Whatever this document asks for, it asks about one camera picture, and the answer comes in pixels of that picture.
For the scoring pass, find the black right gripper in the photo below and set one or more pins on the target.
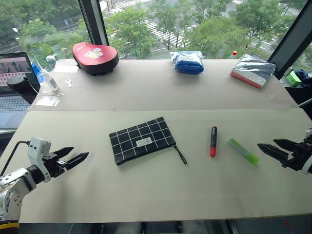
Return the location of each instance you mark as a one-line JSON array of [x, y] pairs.
[[298, 156]]

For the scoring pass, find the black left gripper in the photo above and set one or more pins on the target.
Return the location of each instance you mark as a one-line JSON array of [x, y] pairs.
[[53, 163]]

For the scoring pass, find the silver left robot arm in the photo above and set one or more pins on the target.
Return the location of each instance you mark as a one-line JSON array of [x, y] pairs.
[[13, 181]]

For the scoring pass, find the black checked pencil pouch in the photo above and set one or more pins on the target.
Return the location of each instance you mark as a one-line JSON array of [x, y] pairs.
[[142, 140]]

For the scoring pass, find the laptop computer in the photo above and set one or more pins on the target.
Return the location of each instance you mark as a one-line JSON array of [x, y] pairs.
[[12, 90]]

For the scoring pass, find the green highlighter pen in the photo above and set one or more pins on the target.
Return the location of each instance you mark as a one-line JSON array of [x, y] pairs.
[[242, 150]]

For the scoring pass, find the clear plastic sheet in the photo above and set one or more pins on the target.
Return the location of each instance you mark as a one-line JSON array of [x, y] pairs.
[[48, 98]]

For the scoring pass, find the red black marker pen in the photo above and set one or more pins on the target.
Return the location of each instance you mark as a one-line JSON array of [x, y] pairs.
[[213, 141]]

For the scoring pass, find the green box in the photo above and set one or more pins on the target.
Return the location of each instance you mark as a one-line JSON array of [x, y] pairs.
[[293, 79]]

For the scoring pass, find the small silver key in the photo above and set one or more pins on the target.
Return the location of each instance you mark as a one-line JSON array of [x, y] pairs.
[[69, 83]]

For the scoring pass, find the dark blue cloth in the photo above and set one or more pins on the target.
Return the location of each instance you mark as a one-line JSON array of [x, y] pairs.
[[304, 78]]

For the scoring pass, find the white glue bottle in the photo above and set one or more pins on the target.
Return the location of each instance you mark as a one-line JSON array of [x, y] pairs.
[[50, 79]]

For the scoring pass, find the grey red cloth in bag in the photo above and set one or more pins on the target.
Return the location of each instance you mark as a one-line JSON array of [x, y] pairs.
[[253, 70]]

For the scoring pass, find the black round device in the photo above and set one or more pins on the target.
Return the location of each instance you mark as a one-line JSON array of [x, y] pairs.
[[18, 84]]

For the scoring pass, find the grey green capped bottle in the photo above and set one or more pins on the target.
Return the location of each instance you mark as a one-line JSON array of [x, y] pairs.
[[51, 61]]

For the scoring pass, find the red capped bottle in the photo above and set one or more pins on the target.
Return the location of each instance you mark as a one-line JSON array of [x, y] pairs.
[[233, 54]]

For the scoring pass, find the blue cloth in plastic bag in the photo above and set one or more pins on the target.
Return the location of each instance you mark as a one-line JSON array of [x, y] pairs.
[[187, 61]]

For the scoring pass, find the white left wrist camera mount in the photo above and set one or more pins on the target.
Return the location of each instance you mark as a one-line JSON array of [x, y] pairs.
[[38, 149]]

